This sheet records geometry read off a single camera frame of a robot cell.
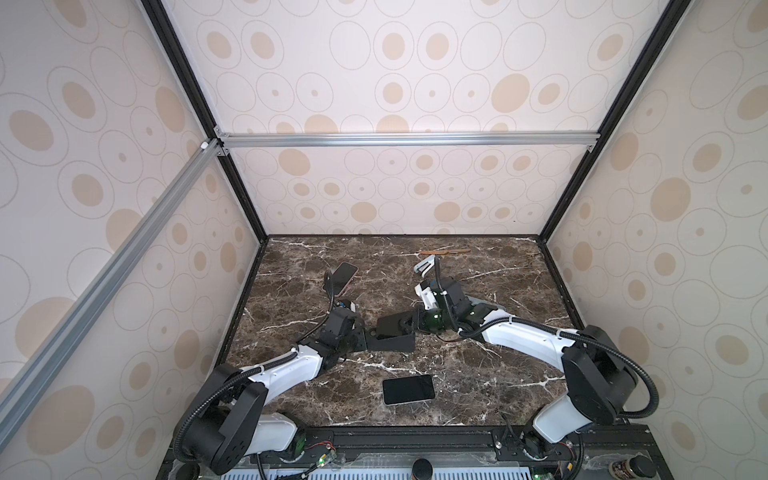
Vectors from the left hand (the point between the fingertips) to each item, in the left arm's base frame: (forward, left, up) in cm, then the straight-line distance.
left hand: (374, 330), depth 88 cm
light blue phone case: (+14, -33, -7) cm, 37 cm away
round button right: (-33, -58, +3) cm, 67 cm away
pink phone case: (+23, +13, -5) cm, 27 cm away
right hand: (0, -8, +5) cm, 10 cm away
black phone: (+3, -5, -3) cm, 6 cm away
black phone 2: (-14, -10, -9) cm, 20 cm away
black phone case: (-2, -6, -6) cm, 9 cm away
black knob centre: (-34, -12, +5) cm, 37 cm away
